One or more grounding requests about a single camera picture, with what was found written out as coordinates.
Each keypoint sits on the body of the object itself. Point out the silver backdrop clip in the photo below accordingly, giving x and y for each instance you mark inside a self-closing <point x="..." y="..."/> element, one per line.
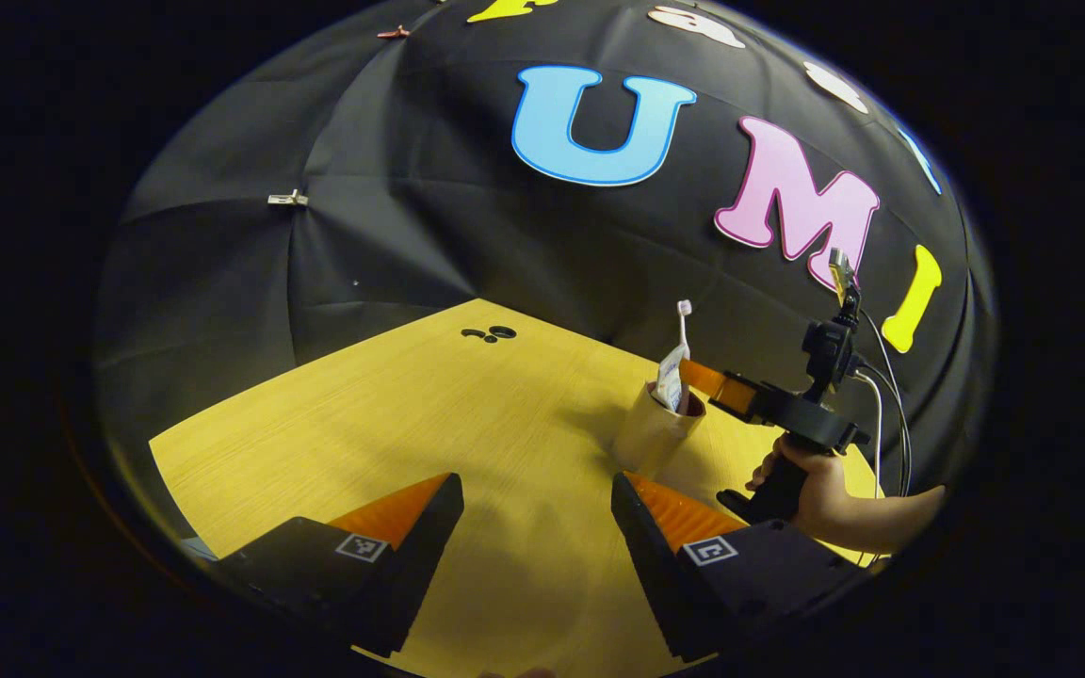
<point x="288" y="199"/>

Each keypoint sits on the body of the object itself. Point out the wooden desktop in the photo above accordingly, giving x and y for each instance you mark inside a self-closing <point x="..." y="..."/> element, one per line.
<point x="411" y="414"/>

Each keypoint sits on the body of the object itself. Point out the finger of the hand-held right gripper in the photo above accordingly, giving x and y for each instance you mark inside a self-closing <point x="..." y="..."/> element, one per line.
<point x="726" y="388"/>

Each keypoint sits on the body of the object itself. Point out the black backdrop cloth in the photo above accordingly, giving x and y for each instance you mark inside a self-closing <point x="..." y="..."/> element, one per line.
<point x="411" y="188"/>

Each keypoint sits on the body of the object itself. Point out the white toothpaste tube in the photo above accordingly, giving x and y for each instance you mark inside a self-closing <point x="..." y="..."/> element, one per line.
<point x="670" y="377"/>

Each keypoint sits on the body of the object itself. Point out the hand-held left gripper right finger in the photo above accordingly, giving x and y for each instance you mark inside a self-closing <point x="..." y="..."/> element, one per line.
<point x="651" y="565"/>

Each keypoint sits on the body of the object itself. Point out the beige cup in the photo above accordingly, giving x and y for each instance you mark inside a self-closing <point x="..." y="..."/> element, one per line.
<point x="651" y="438"/>

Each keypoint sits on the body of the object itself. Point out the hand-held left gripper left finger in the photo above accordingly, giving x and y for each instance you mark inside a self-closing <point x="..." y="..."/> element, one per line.
<point x="420" y="556"/>

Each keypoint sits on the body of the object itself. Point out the white toothbrush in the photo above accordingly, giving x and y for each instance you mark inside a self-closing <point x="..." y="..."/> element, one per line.
<point x="684" y="325"/>

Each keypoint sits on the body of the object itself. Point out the reddish backdrop clip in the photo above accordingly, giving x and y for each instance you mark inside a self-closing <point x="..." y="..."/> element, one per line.
<point x="394" y="32"/>

